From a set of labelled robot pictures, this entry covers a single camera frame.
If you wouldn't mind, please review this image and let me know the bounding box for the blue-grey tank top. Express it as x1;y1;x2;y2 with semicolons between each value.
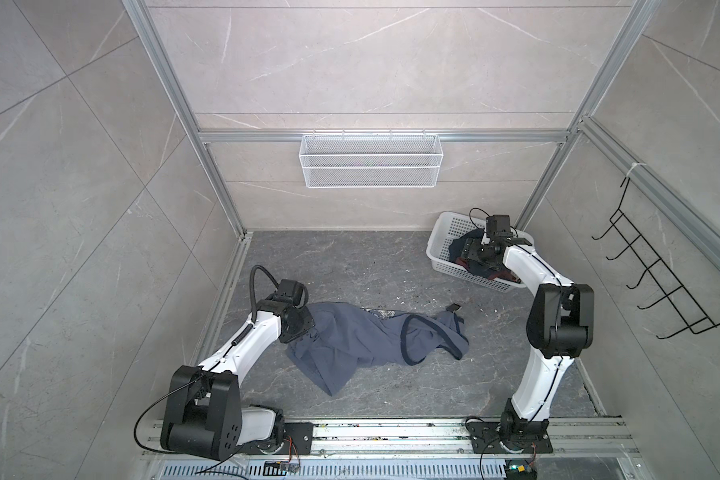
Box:
286;302;469;396

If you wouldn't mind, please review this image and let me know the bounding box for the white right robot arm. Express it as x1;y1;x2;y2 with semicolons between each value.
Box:
449;231;594;453

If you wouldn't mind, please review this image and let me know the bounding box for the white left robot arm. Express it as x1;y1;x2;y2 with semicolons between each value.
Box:
160;300;314;461

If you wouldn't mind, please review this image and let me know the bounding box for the dark navy tank top pile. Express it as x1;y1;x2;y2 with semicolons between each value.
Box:
448;229;520;283

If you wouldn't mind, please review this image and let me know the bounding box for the white plastic laundry basket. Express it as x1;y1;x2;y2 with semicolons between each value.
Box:
426;212;525;292

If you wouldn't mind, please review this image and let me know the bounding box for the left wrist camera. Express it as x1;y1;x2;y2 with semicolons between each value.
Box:
270;279;309;308

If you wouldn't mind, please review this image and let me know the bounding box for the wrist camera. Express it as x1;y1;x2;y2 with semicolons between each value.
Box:
483;214;514;244
270;279;309;308

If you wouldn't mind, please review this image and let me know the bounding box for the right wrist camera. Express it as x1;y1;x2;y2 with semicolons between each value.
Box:
483;214;514;244

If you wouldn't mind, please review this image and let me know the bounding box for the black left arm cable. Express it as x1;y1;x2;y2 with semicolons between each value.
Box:
248;264;281;325

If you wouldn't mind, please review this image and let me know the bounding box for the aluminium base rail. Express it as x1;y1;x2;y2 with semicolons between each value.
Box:
140;416;643;463

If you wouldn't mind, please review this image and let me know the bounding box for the grey slotted cable duct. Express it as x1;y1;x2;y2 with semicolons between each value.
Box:
157;458;507;479

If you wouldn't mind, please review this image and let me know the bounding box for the white wire mesh wall basket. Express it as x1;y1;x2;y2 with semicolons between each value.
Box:
299;133;444;189

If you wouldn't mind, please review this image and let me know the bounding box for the black wire hook rack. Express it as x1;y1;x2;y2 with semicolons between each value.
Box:
591;178;720;340

